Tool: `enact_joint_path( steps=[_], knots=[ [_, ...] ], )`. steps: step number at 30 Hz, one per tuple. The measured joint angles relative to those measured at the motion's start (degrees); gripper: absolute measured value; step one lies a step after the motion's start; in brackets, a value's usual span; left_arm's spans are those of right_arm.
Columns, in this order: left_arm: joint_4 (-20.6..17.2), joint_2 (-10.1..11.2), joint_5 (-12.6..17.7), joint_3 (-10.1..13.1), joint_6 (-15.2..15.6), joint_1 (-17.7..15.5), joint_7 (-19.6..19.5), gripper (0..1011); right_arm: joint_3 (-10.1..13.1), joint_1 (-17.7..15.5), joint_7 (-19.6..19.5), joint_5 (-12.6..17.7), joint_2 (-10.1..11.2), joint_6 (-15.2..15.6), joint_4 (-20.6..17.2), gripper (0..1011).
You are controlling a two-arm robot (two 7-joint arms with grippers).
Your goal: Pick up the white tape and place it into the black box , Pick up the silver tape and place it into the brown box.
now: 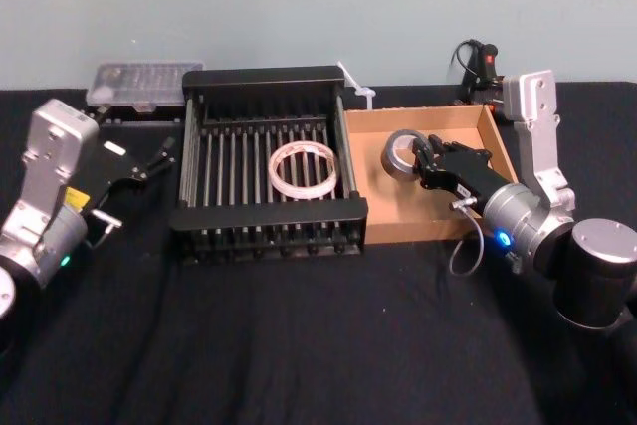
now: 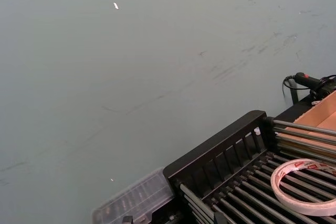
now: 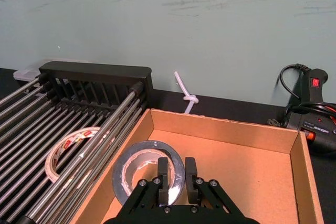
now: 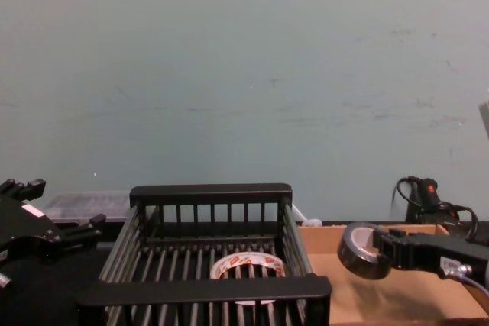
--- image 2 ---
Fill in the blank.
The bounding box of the black table cloth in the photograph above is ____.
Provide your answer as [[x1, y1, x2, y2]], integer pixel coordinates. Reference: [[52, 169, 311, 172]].
[[272, 95, 317, 124]]

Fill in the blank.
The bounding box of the shallow brown cardboard tray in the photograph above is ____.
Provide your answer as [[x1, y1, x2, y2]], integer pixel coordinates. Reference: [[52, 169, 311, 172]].
[[285, 92, 336, 141]]

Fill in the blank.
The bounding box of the clear plastic case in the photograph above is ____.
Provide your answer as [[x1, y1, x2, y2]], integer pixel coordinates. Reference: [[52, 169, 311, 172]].
[[91, 167, 175, 224]]

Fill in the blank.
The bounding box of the white tape roll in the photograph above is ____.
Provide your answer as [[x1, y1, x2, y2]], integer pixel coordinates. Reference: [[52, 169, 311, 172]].
[[270, 158, 336, 217]]

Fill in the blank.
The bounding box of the black corded tool red switch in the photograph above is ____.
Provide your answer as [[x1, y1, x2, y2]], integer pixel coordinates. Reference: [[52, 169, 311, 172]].
[[282, 71, 336, 105]]

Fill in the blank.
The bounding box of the black rack with steel bars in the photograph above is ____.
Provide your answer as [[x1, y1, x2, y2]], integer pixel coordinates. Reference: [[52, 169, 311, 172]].
[[162, 110, 336, 224]]

